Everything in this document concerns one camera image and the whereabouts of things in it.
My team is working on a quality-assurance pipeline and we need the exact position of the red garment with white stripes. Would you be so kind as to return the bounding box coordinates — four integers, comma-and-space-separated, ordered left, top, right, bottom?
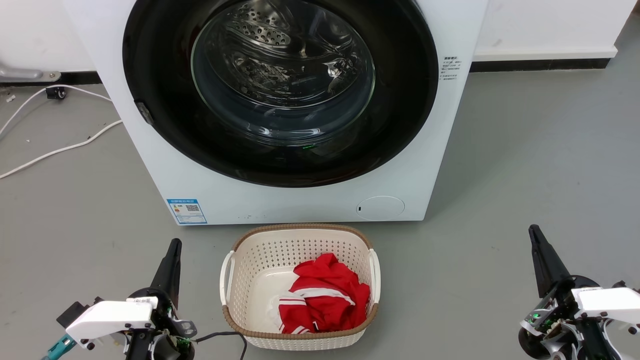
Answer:
270, 253, 371, 335

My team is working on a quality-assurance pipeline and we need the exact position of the cream plastic laundry basket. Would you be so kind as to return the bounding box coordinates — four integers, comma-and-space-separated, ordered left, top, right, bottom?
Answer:
219, 223, 382, 351

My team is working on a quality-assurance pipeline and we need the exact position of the perforated steel washer drum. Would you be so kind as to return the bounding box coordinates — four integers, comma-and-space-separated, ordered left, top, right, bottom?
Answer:
192, 0, 375, 110

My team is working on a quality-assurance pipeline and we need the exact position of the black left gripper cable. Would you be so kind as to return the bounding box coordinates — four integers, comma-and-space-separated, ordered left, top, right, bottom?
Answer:
194, 331, 249, 360

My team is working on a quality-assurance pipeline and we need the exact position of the round black glass washer door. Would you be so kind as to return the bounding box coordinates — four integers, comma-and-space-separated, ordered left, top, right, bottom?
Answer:
122, 0, 440, 189

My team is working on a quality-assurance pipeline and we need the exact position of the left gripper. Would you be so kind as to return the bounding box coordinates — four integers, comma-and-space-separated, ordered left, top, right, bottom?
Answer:
124, 238, 198, 360

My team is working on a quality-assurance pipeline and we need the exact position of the small black text sticker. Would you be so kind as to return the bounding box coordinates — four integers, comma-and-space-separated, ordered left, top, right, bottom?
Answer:
439, 55, 462, 82

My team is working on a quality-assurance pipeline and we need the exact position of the blue energy label sticker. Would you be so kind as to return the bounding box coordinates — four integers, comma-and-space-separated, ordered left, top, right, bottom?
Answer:
166, 199, 208, 225

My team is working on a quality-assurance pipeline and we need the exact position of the thick white cable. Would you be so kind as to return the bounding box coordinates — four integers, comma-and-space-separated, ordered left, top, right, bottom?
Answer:
0, 119, 124, 180

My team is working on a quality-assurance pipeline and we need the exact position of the teal cable connector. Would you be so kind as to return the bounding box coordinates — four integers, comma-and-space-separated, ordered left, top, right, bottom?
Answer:
42, 335, 77, 360

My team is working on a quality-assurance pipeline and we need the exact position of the grey metal base leg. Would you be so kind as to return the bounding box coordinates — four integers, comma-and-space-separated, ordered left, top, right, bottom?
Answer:
0, 62, 62, 84

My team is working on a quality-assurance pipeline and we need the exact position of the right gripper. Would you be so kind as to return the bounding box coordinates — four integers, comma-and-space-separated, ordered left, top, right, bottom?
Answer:
518, 224, 640, 360

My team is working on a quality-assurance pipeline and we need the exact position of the white front-load washing machine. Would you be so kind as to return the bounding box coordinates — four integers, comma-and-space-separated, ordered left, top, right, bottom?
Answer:
62, 0, 490, 226

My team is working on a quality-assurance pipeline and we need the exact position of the round white filter cover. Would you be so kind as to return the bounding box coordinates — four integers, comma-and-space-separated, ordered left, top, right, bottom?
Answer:
356, 195, 406, 221

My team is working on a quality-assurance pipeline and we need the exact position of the thin white cable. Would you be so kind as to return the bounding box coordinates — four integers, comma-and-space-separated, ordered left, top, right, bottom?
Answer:
0, 84, 113, 138

